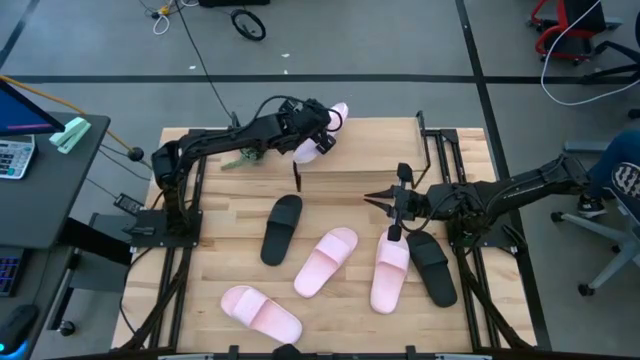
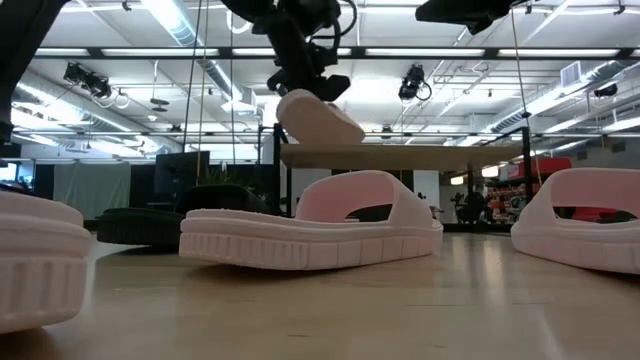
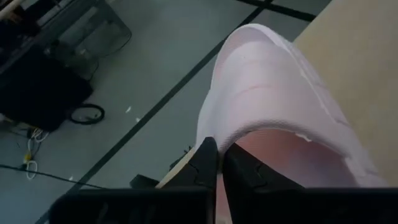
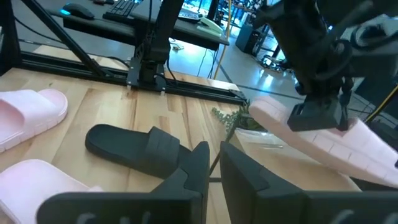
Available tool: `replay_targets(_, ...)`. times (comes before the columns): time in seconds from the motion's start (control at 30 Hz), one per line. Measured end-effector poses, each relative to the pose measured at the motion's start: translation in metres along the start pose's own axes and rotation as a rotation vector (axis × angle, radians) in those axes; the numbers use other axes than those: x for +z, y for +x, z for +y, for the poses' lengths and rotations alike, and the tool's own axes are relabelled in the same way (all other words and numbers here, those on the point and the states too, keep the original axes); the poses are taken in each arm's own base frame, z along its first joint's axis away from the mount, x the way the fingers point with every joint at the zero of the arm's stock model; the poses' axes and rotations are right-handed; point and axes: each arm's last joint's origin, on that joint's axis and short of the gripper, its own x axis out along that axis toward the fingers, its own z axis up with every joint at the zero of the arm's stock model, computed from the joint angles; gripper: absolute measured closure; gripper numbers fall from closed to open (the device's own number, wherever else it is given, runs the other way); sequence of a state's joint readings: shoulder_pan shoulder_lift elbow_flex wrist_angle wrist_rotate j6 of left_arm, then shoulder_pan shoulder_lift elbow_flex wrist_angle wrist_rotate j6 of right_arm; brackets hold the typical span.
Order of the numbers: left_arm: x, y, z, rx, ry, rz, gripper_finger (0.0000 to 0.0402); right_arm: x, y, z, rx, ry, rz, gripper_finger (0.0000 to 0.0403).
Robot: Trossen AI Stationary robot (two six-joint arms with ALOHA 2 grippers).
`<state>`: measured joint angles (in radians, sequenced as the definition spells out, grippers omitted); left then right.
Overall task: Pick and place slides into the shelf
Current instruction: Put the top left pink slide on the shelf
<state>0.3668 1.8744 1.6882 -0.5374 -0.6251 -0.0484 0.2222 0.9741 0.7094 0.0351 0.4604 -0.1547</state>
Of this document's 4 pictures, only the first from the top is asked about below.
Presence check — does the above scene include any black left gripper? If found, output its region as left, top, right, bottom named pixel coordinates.
left=278, top=97, right=337, bottom=156

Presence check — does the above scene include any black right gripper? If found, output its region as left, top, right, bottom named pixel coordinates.
left=363, top=162, right=431, bottom=242

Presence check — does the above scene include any pink slide sandal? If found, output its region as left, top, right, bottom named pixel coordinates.
left=292, top=102, right=350, bottom=165
left=293, top=227, right=359, bottom=300
left=220, top=284, right=304, bottom=345
left=369, top=229, right=411, bottom=315

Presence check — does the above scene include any wooden shelf with black frame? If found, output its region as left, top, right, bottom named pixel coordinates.
left=292, top=110, right=432, bottom=194

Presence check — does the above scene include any black slide sandal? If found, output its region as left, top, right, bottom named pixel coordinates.
left=405, top=229, right=458, bottom=308
left=259, top=194, right=304, bottom=267

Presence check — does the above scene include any small green plant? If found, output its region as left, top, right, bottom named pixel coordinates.
left=221, top=147, right=266, bottom=171

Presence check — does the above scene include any black power adapter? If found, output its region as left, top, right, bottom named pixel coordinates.
left=113, top=192, right=146, bottom=216

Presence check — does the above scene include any person's shoe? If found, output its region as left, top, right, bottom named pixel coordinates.
left=577, top=193, right=609, bottom=220

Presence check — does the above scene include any grey floor bar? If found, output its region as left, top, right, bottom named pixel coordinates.
left=563, top=139, right=612, bottom=154

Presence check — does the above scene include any person's leg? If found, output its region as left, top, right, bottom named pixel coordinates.
left=579, top=128, right=640, bottom=201

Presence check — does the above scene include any mint green stapler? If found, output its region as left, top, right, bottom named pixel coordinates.
left=48, top=116, right=93, bottom=155

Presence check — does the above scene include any grey office chair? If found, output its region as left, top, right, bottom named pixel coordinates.
left=549, top=162, right=640, bottom=297

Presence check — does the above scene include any red and black chair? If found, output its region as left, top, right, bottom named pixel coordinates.
left=527, top=0, right=624, bottom=66

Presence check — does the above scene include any black chair base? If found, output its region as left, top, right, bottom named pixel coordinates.
left=579, top=39, right=640, bottom=86

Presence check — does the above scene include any black desk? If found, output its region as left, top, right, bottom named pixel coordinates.
left=0, top=112, right=134, bottom=351

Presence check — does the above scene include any computer monitor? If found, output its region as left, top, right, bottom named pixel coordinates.
left=0, top=79, right=66, bottom=137

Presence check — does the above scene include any grey calculator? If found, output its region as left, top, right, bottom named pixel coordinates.
left=0, top=133, right=37, bottom=180

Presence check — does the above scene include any backlit keyboard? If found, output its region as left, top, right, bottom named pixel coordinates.
left=0, top=247, right=24, bottom=299

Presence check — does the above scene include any black computer mouse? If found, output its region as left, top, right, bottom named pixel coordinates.
left=0, top=303, right=40, bottom=356

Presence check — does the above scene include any black metal table frame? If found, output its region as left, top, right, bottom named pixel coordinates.
left=112, top=127, right=539, bottom=360

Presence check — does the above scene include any long black floor cable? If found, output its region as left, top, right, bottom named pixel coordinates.
left=172, top=0, right=236, bottom=124

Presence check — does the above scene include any coiled black cable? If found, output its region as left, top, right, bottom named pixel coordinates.
left=229, top=8, right=267, bottom=42

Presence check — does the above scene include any white cable loop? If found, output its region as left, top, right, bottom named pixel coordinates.
left=151, top=0, right=199, bottom=36

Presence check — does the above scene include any long white floor cable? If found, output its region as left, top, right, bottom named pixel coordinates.
left=540, top=0, right=640, bottom=107

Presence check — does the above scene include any yellow cable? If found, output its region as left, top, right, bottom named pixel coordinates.
left=0, top=74, right=154, bottom=171

